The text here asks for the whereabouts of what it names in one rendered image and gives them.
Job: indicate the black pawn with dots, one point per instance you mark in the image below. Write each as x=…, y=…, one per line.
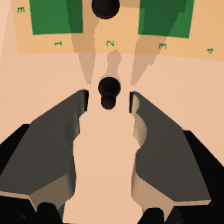
x=109, y=88
x=104, y=8

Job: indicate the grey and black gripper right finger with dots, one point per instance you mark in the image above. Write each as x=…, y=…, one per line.
x=173, y=170

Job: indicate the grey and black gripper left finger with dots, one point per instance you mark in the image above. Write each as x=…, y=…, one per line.
x=37, y=161

